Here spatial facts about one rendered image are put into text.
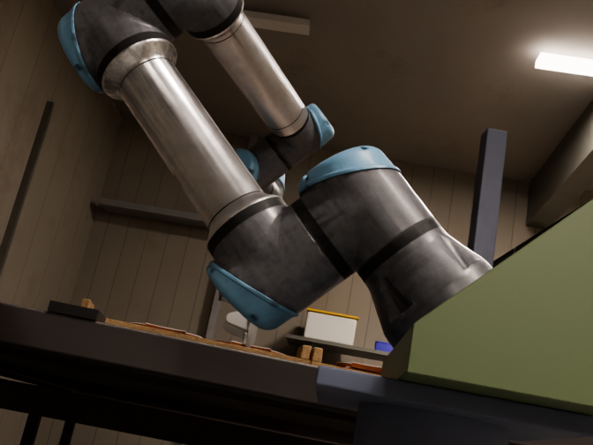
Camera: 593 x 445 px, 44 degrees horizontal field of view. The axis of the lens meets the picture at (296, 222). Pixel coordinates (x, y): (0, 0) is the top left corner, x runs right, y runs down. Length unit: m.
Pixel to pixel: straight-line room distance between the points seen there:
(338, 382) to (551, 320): 0.21
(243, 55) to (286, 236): 0.38
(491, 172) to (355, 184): 2.70
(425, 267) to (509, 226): 6.29
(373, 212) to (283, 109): 0.43
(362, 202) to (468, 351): 0.25
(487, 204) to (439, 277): 2.67
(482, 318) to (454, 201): 6.40
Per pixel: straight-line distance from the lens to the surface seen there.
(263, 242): 0.87
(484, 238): 3.42
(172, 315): 6.84
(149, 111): 0.98
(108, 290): 7.03
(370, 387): 0.73
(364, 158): 0.87
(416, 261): 0.83
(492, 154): 3.57
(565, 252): 0.72
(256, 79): 1.18
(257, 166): 1.29
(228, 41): 1.12
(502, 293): 0.70
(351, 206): 0.85
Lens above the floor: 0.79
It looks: 17 degrees up
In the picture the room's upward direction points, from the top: 11 degrees clockwise
